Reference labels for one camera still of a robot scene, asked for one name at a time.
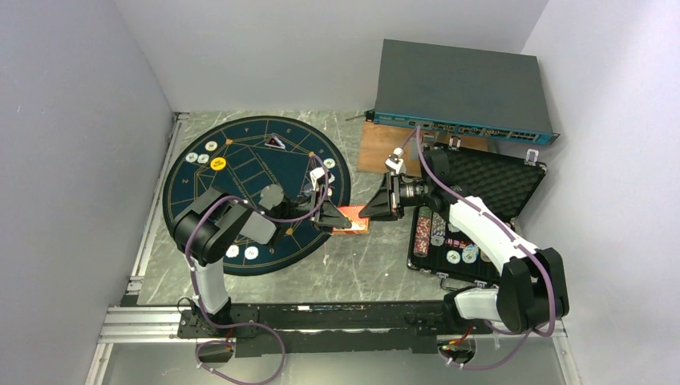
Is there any blue grey chip roll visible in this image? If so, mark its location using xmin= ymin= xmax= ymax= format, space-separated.
xmin=430 ymin=213 xmax=447 ymax=247

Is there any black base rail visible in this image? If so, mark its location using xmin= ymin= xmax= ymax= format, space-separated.
xmin=176 ymin=300 xmax=491 ymax=358

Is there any grey network switch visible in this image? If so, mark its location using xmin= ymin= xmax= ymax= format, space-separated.
xmin=366 ymin=39 xmax=559 ymax=145

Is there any red chip roll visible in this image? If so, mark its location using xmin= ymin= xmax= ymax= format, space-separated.
xmin=413 ymin=217 xmax=431 ymax=257

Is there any light blue chip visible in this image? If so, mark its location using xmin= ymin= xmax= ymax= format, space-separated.
xmin=244 ymin=246 xmax=259 ymax=261

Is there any round dark blue poker mat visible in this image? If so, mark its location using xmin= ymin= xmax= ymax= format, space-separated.
xmin=162 ymin=115 xmax=351 ymax=276

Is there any wooden board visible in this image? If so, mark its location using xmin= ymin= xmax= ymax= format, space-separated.
xmin=357 ymin=122 xmax=495 ymax=176

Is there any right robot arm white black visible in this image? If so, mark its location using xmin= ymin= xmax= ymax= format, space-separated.
xmin=359 ymin=148 xmax=569 ymax=337

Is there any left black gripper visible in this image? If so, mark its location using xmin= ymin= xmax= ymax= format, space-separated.
xmin=277 ymin=185 xmax=353 ymax=235

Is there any yellow round blind button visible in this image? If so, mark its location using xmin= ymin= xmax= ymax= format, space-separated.
xmin=209 ymin=156 xmax=227 ymax=172

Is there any red playing card box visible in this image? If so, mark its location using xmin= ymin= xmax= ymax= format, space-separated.
xmin=332 ymin=205 xmax=370 ymax=235

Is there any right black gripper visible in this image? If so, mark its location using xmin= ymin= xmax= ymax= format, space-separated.
xmin=359 ymin=172 xmax=432 ymax=221

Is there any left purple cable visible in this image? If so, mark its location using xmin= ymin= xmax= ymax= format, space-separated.
xmin=184 ymin=152 xmax=288 ymax=385

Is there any black poker chip case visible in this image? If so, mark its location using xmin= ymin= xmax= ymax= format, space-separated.
xmin=407 ymin=145 xmax=547 ymax=287

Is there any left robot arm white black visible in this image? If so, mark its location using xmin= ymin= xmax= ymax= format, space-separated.
xmin=169 ymin=184 xmax=352 ymax=337

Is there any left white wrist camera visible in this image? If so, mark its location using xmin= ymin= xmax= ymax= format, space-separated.
xmin=309 ymin=167 xmax=334 ymax=191

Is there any aluminium frame rail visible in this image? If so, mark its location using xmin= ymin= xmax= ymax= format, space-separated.
xmin=83 ymin=111 xmax=189 ymax=384

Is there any triangular red black marker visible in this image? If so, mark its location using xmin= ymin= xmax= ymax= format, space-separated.
xmin=265 ymin=134 xmax=286 ymax=150

